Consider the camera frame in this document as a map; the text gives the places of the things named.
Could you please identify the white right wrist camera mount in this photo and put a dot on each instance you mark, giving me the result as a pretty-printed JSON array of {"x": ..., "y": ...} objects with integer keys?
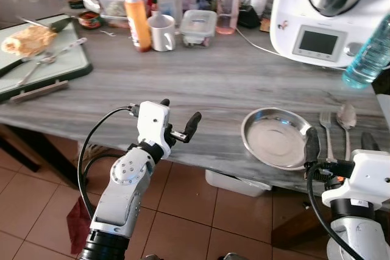
[{"x": 365, "y": 175}]

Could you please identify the kitchen knife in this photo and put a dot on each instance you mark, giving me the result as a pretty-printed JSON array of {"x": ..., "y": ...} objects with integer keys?
[{"x": 60, "y": 25}]

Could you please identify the clear blue water bottle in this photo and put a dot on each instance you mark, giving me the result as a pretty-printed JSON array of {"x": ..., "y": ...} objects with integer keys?
[{"x": 368, "y": 59}]

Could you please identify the long steel serving spoon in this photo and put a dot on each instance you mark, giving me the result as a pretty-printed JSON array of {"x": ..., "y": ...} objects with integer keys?
[{"x": 47, "y": 59}]

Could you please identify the orange sauce squeeze bottle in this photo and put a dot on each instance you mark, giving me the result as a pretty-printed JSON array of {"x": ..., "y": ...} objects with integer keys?
[{"x": 139, "y": 25}]

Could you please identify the small red sauce bowl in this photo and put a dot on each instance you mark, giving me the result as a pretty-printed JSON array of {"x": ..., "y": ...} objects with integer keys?
[{"x": 90, "y": 21}]

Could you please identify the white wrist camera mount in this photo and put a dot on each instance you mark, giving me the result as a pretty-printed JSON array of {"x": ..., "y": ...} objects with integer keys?
[
  {"x": 152, "y": 123},
  {"x": 365, "y": 175}
]

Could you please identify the steel fork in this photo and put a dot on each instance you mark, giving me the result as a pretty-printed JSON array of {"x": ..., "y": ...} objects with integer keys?
[{"x": 327, "y": 129}]

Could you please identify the short wooden strip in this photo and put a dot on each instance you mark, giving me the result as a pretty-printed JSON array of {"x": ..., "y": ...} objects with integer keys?
[{"x": 39, "y": 91}]

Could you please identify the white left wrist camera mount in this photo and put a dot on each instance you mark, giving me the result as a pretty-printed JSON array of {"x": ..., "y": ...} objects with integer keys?
[{"x": 152, "y": 123}]

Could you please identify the white kitchen cooking machine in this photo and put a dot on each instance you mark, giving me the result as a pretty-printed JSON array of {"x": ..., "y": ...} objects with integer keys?
[{"x": 304, "y": 10}]

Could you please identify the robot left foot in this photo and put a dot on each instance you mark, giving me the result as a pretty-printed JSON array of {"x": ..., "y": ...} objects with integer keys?
[{"x": 151, "y": 257}]

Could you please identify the pale green cutting board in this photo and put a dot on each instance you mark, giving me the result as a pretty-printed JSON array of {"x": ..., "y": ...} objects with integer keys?
[{"x": 61, "y": 62}]

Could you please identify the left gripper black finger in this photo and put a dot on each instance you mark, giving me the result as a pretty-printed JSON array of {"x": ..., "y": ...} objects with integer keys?
[
  {"x": 192, "y": 125},
  {"x": 165, "y": 102}
]

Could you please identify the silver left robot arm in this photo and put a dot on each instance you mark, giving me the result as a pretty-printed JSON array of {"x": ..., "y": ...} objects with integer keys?
[{"x": 122, "y": 199}]

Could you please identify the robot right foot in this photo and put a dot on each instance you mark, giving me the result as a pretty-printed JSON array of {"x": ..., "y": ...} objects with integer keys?
[{"x": 234, "y": 256}]

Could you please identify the white ceramic mug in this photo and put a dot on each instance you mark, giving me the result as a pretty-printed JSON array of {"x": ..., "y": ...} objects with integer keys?
[{"x": 163, "y": 33}]

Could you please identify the round steel bowl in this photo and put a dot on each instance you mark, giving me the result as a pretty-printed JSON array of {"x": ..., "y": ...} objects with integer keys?
[{"x": 274, "y": 138}]

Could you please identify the small lidded plastic container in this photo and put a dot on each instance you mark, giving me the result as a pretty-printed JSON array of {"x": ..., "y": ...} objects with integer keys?
[{"x": 198, "y": 27}]

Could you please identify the white plastic box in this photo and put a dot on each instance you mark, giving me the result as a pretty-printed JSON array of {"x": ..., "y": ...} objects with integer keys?
[{"x": 234, "y": 184}]

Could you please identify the yellow cooked food piece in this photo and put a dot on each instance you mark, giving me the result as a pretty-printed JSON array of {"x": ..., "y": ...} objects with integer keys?
[{"x": 27, "y": 41}]

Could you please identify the pink clear tumbler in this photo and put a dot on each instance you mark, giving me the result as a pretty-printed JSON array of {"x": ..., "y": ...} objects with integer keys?
[{"x": 226, "y": 13}]

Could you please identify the red cloth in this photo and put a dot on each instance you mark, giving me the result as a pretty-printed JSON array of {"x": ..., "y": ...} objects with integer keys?
[{"x": 78, "y": 226}]

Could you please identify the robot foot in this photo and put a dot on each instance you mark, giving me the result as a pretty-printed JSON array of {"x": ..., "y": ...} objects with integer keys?
[
  {"x": 234, "y": 256},
  {"x": 151, "y": 257}
]

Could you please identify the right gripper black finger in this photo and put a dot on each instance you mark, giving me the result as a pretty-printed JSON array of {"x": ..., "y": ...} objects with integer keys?
[
  {"x": 370, "y": 142},
  {"x": 312, "y": 144}
]

